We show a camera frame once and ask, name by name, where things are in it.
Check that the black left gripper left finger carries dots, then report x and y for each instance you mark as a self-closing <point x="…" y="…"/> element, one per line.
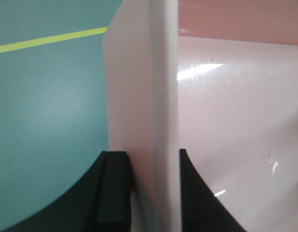
<point x="100" y="201"/>

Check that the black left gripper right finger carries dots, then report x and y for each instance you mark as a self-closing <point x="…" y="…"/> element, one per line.
<point x="201" y="211"/>

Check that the pink plastic bin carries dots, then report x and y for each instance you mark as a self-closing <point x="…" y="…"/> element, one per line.
<point x="218" y="78"/>

